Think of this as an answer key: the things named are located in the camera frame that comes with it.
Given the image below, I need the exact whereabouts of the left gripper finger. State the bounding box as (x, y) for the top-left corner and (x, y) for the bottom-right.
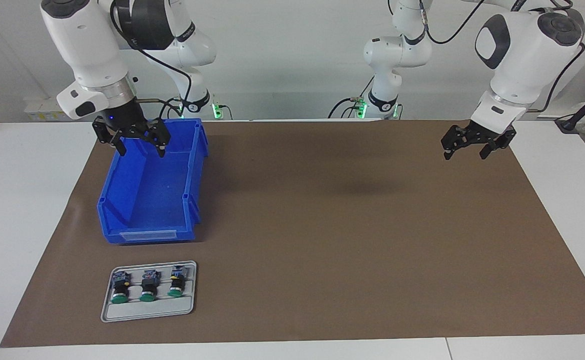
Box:
(480, 126), (517, 161)
(441, 125), (467, 161)

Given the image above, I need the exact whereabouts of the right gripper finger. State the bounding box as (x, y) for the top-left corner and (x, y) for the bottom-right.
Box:
(92, 116), (128, 156)
(145, 120), (171, 158)

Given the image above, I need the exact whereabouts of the green push button switch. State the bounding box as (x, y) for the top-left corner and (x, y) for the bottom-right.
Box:
(140, 269), (160, 303)
(110, 270), (132, 305)
(167, 266), (188, 298)

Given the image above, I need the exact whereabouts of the blue plastic storage bin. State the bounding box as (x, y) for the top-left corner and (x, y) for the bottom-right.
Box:
(96, 118), (209, 246)

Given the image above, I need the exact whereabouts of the white cardboard box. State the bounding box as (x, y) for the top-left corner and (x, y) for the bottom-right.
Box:
(24, 96), (65, 122)

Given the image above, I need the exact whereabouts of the brown table mat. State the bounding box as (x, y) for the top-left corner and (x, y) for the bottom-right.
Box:
(0, 119), (585, 348)

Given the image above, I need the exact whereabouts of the grey metal tray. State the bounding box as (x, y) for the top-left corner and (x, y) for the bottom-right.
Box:
(101, 260), (198, 323)

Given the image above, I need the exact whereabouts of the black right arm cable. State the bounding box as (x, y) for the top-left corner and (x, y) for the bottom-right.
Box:
(110, 0), (194, 121)

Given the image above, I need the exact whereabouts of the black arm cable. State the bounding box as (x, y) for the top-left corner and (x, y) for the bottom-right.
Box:
(419, 0), (585, 113)
(110, 0), (194, 121)

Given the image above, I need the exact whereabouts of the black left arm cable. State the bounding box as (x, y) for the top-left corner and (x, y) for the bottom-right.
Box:
(419, 0), (585, 113)

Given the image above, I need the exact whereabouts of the black base cable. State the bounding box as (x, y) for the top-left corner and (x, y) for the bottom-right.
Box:
(327, 75), (377, 120)

